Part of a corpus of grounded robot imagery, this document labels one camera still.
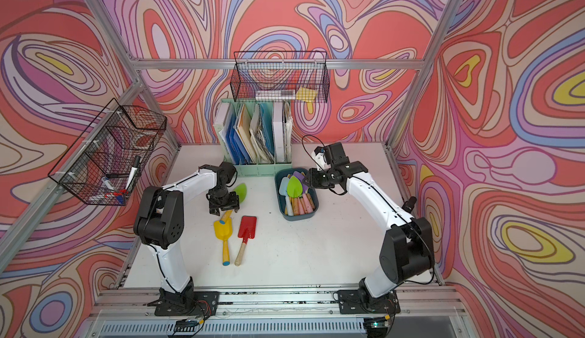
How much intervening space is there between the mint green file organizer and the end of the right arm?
264mm

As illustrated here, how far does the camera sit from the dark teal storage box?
0.93 m

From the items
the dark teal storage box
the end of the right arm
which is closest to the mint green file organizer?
the dark teal storage box

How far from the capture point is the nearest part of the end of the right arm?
606mm

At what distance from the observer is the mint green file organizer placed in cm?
95

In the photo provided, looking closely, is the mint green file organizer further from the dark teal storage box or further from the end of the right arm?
the end of the right arm

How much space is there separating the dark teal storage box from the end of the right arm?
206mm
